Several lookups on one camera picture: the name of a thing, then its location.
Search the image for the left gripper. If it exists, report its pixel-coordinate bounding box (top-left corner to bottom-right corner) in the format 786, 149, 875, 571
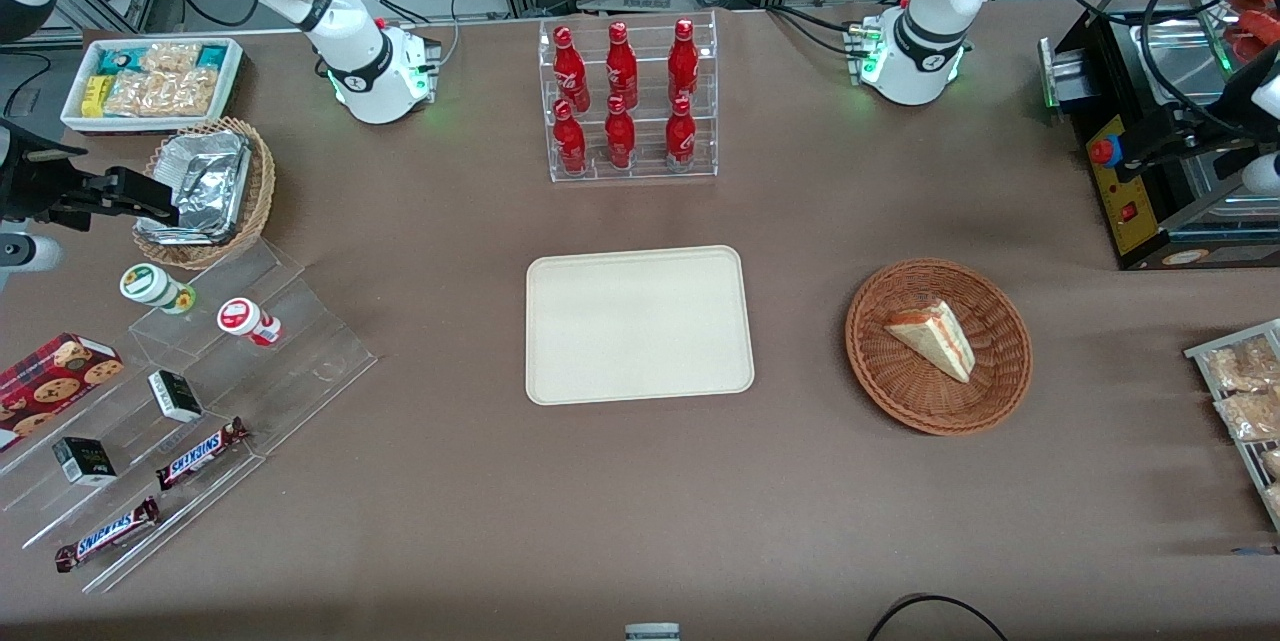
1118, 86, 1273, 172

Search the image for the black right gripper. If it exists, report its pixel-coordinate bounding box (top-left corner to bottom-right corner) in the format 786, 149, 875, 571
0, 119, 182, 234

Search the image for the triangle sandwich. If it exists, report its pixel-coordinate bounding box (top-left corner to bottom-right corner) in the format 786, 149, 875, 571
885, 299, 975, 385

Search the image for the tan wicker basket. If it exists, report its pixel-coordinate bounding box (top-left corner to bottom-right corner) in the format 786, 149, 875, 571
131, 116, 277, 271

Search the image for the brown round wicker basket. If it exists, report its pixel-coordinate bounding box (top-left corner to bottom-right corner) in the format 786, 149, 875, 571
845, 258, 1034, 438

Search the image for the beige plastic tray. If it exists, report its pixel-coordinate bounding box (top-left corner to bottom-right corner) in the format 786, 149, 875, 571
525, 245, 756, 407

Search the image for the black hot food display machine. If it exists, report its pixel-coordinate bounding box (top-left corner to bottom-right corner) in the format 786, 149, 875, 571
1038, 0, 1280, 271

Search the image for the green lid yogurt cup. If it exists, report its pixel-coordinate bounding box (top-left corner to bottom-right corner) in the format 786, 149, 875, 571
119, 262, 198, 316

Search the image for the steel food pan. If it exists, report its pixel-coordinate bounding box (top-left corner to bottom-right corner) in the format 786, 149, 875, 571
1128, 19, 1237, 110

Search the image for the aluminium foil containers stack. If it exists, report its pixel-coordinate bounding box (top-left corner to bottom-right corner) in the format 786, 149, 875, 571
139, 128, 252, 246

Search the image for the large clear cookie bag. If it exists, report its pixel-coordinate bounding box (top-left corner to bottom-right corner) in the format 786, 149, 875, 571
104, 68, 221, 118

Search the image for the white rectangular snack bin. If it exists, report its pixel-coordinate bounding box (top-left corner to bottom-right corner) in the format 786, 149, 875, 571
60, 36, 245, 135

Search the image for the small clear cookie bag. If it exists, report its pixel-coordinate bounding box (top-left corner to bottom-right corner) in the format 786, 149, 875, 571
139, 41, 202, 75

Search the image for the red lid yogurt cup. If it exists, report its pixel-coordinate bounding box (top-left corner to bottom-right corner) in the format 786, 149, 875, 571
216, 296, 284, 349

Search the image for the red chocolate cookie box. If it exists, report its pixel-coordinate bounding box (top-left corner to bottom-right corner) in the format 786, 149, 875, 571
0, 331, 127, 453

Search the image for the small black carton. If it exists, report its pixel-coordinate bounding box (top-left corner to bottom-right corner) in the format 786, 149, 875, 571
51, 436, 119, 488
147, 369, 205, 424

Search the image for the clear acrylic step shelf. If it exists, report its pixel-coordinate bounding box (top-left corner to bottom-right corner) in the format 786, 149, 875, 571
0, 235, 380, 595

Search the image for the snickers bar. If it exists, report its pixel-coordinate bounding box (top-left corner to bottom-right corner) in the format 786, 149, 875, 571
154, 416, 252, 493
54, 496, 162, 574

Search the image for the red cola bottle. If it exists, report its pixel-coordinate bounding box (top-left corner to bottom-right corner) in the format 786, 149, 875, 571
605, 21, 640, 111
552, 25, 592, 114
667, 18, 701, 105
664, 96, 698, 173
552, 99, 589, 176
603, 95, 638, 171

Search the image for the clear acrylic bottle rack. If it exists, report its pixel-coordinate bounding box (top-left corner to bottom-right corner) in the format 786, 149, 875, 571
538, 10, 720, 185

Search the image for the grey wire tray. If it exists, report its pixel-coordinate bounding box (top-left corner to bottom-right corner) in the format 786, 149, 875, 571
1184, 318, 1280, 533

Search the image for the black floor cable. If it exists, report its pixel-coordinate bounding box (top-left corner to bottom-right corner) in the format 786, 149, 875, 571
864, 593, 1012, 641

